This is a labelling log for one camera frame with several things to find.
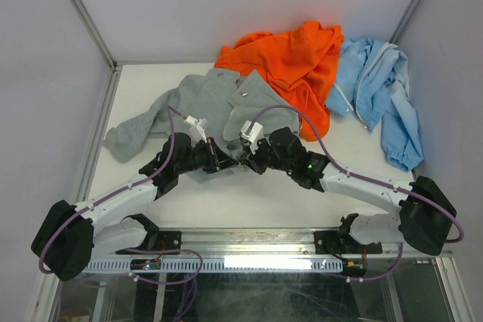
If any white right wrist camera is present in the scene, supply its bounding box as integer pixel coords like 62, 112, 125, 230
240, 121, 263, 153

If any slotted cable duct with light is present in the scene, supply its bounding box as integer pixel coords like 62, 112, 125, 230
82, 255, 343, 274

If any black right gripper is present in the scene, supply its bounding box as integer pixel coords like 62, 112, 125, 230
238, 136, 294, 176

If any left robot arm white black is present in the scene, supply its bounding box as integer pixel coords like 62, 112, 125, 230
31, 133, 238, 281

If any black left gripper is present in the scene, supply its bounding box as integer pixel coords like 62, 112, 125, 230
175, 136, 238, 175

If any left aluminium corner post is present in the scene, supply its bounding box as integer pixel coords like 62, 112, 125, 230
69, 0, 117, 69

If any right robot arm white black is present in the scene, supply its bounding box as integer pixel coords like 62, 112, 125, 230
239, 124, 457, 256

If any grey zip hoodie jacket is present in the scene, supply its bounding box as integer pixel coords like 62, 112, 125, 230
103, 68, 288, 163

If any light blue jacket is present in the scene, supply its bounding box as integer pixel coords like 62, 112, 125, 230
326, 38, 424, 172

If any aluminium corner post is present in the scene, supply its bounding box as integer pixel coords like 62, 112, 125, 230
69, 0, 117, 69
388, 0, 445, 44

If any orange jacket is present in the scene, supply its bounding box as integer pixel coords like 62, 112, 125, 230
215, 21, 344, 142

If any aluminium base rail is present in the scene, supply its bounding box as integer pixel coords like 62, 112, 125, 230
48, 226, 452, 259

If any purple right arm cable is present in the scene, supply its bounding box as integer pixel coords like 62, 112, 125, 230
251, 105, 465, 284

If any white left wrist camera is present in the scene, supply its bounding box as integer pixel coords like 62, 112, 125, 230
184, 115, 208, 143

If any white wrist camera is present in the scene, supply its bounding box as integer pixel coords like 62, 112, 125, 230
240, 121, 263, 153
184, 115, 208, 143

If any right aluminium corner post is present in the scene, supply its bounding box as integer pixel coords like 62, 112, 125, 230
388, 0, 445, 44

